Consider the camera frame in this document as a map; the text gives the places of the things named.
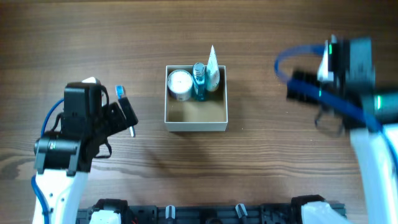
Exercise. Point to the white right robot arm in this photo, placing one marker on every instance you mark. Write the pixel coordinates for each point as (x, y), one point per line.
(345, 86)

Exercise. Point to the teal mouthwash bottle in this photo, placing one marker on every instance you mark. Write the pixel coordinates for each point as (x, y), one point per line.
(199, 81)

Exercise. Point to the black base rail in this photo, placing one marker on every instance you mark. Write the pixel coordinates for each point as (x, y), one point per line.
(118, 211)

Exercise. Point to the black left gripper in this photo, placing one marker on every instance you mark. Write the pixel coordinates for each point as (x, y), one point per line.
(117, 115)

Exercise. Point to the white lotion tube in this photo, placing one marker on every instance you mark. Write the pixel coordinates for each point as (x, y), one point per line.
(212, 72)

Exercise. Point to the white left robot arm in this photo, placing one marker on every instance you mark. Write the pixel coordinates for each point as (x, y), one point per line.
(64, 154)

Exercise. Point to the white cardboard box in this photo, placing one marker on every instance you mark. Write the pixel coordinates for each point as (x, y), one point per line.
(198, 116)

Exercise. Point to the blue white toothbrush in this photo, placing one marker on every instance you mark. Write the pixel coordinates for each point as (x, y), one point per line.
(121, 92)

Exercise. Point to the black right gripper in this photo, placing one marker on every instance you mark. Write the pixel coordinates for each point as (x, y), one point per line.
(306, 86)

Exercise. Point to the clear cotton bud jar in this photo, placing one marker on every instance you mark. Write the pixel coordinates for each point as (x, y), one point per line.
(180, 84)

